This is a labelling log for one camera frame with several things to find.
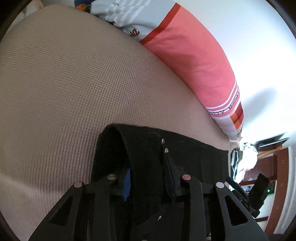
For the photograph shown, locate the light blue striped garment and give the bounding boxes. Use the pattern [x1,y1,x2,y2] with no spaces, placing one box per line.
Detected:
[75,0,176,42]

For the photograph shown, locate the dark red wooden furniture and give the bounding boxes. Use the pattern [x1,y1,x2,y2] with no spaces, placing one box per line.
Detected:
[240,148,290,237]

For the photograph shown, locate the white striped clothes pile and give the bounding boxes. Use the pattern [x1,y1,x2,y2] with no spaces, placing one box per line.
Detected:
[230,140,258,184]

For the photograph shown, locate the black pants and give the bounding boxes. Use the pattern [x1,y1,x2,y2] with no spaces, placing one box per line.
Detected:
[91,124,228,240]

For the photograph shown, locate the beige textured bed sheet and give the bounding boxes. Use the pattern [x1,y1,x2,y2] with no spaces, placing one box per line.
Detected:
[1,5,230,240]

